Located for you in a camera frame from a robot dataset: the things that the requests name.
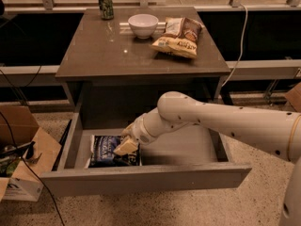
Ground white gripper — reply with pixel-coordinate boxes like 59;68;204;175
114;113;158;156

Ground blue chip bag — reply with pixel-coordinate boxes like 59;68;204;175
86;136;140;168

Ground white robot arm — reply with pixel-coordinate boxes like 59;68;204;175
115;91;301;226

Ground grey open top drawer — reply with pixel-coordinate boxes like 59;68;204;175
40;84;253;198

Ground grey cabinet counter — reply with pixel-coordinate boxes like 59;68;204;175
55;7;230;105

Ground yellow brown chip bag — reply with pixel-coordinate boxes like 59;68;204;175
150;17;204;58

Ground cardboard box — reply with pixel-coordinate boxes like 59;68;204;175
0;105;61;202

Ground white bowl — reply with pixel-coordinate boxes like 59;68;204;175
128;14;159;39

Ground black tools in box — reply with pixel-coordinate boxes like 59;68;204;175
0;141;41;177

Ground green soda can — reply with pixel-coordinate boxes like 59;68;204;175
98;0;114;20

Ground black cable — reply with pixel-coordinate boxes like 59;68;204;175
0;111;67;226

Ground metal window rail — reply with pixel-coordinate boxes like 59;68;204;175
0;59;301;88

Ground white cable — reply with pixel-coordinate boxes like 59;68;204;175
220;3;249;89

